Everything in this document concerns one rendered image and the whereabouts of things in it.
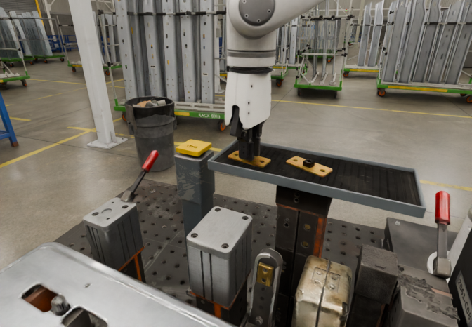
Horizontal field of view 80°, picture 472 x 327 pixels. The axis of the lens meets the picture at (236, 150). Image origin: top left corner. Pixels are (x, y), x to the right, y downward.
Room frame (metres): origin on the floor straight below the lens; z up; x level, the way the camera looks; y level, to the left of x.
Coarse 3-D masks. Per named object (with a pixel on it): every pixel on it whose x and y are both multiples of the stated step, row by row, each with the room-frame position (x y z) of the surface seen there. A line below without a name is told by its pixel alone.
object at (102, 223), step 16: (96, 208) 0.48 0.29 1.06; (112, 208) 0.48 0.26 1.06; (128, 208) 0.48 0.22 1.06; (96, 224) 0.43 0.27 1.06; (112, 224) 0.44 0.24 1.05; (128, 224) 0.47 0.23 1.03; (96, 240) 0.44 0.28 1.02; (112, 240) 0.43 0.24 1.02; (128, 240) 0.46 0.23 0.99; (96, 256) 0.44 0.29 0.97; (112, 256) 0.43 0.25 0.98; (128, 256) 0.46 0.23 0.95; (128, 272) 0.46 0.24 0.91; (144, 272) 0.50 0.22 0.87
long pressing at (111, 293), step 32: (32, 256) 0.41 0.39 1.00; (64, 256) 0.41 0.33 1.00; (0, 288) 0.34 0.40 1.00; (64, 288) 0.34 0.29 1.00; (96, 288) 0.34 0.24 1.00; (128, 288) 0.34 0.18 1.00; (0, 320) 0.28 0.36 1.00; (32, 320) 0.28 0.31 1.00; (128, 320) 0.28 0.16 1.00; (160, 320) 0.28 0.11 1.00; (192, 320) 0.28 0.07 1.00; (224, 320) 0.28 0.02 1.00
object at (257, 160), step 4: (236, 152) 0.54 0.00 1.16; (228, 156) 0.52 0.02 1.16; (232, 156) 0.52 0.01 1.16; (236, 156) 0.52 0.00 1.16; (256, 156) 0.52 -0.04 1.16; (260, 156) 0.52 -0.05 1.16; (236, 160) 0.51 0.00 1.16; (240, 160) 0.50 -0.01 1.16; (244, 160) 0.50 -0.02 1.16; (256, 160) 0.50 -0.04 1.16; (260, 160) 0.50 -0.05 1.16; (264, 160) 0.50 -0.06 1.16; (268, 160) 0.50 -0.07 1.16; (252, 164) 0.49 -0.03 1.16; (256, 164) 0.48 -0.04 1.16; (260, 164) 0.48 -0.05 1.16; (264, 164) 0.48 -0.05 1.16
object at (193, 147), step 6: (186, 144) 0.59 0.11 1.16; (192, 144) 0.59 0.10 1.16; (198, 144) 0.59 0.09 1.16; (204, 144) 0.59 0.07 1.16; (210, 144) 0.60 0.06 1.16; (180, 150) 0.57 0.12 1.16; (186, 150) 0.56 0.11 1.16; (192, 150) 0.56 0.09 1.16; (198, 150) 0.56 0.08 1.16; (204, 150) 0.57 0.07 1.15
